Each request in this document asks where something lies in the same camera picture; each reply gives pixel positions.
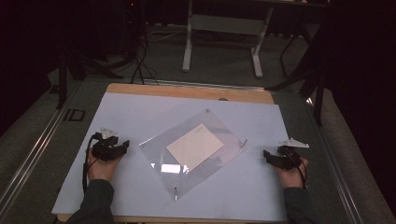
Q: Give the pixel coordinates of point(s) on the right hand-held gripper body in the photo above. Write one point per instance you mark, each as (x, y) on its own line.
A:
(288, 157)

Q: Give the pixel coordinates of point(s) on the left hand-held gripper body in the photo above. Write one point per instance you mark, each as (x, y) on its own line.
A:
(104, 151)

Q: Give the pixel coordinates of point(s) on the clear plastic bag with paper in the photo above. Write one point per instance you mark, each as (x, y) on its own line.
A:
(214, 161)

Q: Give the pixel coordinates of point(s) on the photo card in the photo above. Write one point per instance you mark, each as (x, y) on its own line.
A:
(195, 147)

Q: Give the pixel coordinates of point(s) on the person's left hand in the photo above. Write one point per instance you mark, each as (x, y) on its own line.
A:
(101, 170)

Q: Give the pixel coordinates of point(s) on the person's right hand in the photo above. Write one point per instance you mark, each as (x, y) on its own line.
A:
(291, 178)

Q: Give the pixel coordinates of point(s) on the white table mat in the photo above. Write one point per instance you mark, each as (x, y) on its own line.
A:
(130, 186)

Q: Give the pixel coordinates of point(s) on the black metal stand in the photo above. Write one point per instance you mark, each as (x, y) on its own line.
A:
(317, 81)
(63, 74)

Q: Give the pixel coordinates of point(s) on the metal floor rail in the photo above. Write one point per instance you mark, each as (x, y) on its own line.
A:
(34, 149)
(336, 174)

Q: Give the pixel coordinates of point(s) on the white metal table frame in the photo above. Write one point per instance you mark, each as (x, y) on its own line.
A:
(224, 25)

